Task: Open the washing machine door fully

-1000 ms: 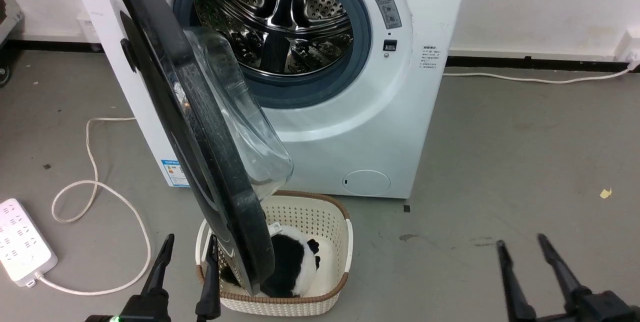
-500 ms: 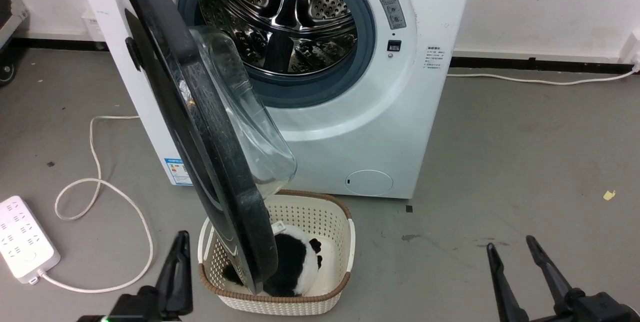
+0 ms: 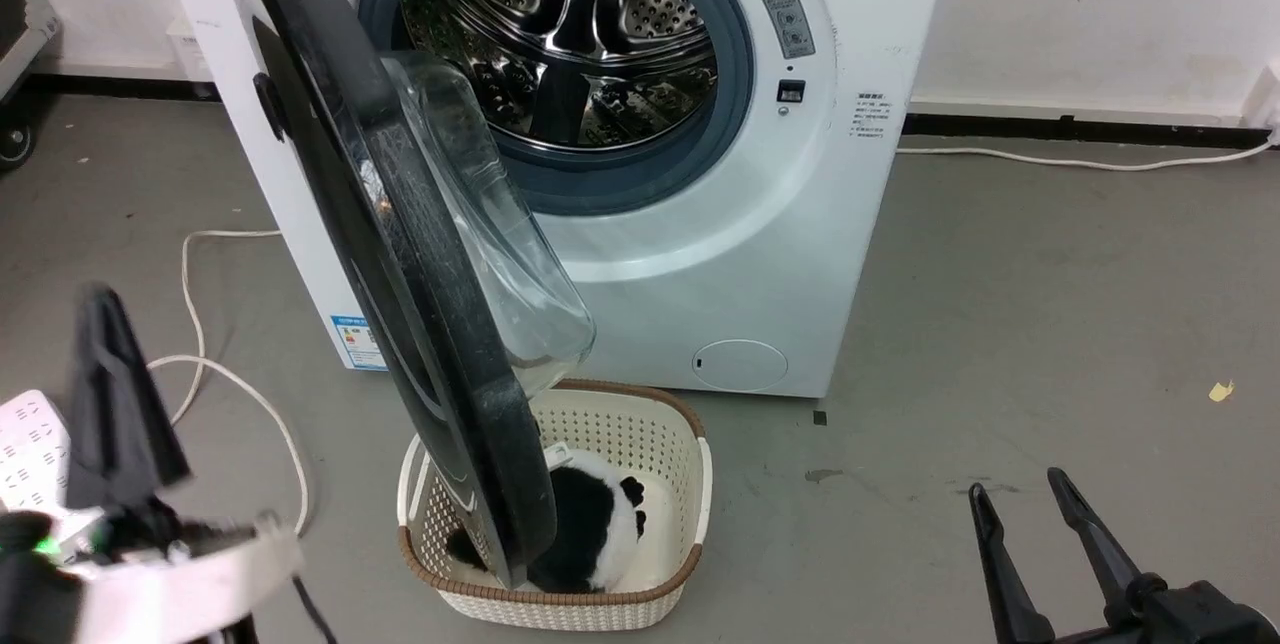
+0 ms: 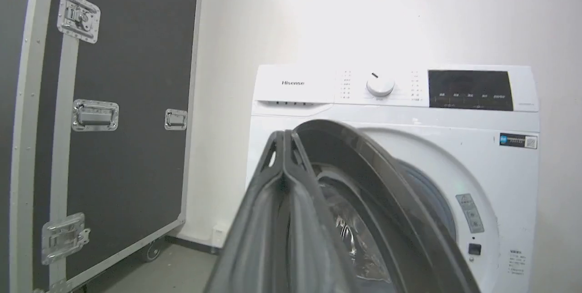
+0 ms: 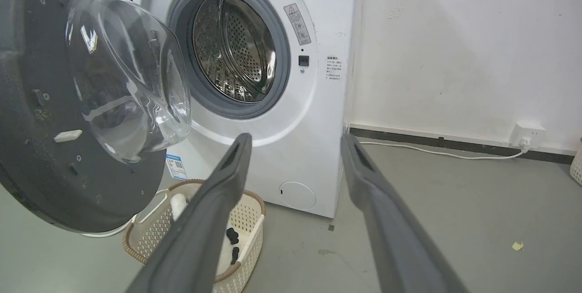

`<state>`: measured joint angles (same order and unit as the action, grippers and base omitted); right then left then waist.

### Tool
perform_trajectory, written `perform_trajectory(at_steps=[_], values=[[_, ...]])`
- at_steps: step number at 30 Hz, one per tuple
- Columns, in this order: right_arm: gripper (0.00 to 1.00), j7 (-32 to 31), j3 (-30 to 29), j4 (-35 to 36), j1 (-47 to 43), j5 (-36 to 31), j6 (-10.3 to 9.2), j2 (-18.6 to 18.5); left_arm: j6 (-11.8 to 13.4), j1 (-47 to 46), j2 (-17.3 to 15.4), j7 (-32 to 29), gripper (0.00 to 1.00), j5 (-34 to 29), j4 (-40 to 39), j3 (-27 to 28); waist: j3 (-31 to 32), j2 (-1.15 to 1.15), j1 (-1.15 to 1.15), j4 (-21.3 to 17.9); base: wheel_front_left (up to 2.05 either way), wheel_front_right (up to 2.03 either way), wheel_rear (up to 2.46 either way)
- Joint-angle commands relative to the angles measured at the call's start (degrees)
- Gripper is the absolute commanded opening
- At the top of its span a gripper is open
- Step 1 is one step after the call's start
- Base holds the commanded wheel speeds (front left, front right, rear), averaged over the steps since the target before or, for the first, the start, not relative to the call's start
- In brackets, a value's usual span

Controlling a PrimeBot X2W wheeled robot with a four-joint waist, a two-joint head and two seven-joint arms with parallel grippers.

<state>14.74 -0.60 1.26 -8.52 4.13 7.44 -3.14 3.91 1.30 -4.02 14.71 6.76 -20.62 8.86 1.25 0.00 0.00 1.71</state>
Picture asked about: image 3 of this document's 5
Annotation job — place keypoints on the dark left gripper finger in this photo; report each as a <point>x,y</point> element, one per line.
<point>115,414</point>

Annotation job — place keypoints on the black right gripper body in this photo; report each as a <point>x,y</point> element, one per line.
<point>1210,619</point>

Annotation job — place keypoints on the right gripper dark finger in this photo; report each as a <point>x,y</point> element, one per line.
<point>1005,584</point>
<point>1105,559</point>

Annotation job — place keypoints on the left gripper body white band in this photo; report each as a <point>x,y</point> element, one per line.
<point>170,584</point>

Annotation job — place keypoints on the black round glass washer door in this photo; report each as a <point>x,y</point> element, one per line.
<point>440,324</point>

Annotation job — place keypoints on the white front-load washing machine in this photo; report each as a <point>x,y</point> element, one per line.
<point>770,254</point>

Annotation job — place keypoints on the black door latch socket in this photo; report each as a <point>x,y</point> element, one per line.
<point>791,91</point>

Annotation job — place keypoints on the grey rubber door seal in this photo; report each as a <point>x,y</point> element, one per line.
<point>736,94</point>

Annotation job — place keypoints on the white power strip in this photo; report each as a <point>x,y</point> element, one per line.
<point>30,454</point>

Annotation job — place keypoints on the yellow paper scrap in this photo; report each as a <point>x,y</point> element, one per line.
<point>1221,391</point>

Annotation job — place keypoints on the blue energy label sticker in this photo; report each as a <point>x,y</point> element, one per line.
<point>356,342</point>

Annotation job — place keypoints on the round white filter cover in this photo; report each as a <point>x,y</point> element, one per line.
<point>740,365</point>

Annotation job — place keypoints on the cream woven plastic laundry basket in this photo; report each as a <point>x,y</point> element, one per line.
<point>645,424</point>

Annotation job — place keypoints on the grey wheeled equipment case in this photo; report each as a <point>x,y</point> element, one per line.
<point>18,24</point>

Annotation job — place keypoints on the black and white panda plush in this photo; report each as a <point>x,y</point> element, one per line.
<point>590,524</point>

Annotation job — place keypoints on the small printed text label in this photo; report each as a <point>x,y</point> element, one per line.
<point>869,115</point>

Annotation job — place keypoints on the grey warning sticker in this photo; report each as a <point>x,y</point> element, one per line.
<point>785,14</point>

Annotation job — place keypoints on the stainless steel washer drum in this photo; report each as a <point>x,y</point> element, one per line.
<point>600,24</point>

